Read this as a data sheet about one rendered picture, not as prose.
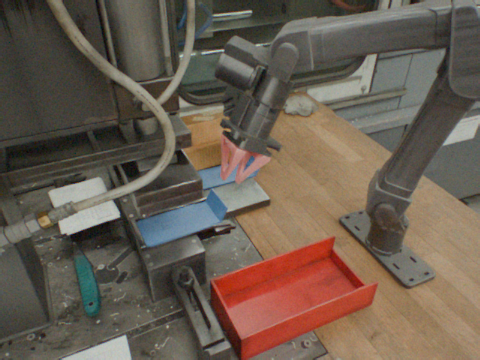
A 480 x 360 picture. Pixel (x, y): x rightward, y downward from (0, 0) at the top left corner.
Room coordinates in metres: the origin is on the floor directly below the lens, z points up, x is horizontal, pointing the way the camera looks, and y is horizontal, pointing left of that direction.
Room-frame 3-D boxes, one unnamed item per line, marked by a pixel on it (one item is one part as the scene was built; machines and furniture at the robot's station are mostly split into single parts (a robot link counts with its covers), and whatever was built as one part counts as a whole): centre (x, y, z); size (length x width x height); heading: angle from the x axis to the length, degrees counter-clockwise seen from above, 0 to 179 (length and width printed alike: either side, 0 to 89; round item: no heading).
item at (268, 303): (0.45, -0.10, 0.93); 0.25 x 0.12 x 0.06; 115
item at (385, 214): (0.59, -0.29, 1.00); 0.09 x 0.06 x 0.06; 162
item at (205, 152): (0.91, 0.07, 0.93); 0.25 x 0.13 x 0.08; 115
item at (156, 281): (0.57, 0.13, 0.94); 0.20 x 0.10 x 0.07; 25
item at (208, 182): (0.80, 0.02, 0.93); 0.15 x 0.07 x 0.03; 114
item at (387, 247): (0.59, -0.30, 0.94); 0.20 x 0.07 x 0.08; 25
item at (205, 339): (0.40, 0.06, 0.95); 0.15 x 0.03 x 0.10; 25
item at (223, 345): (0.34, 0.03, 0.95); 0.06 x 0.03 x 0.09; 25
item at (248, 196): (0.76, 0.02, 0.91); 0.17 x 0.16 x 0.02; 25
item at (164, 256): (0.57, 0.13, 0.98); 0.20 x 0.10 x 0.01; 25
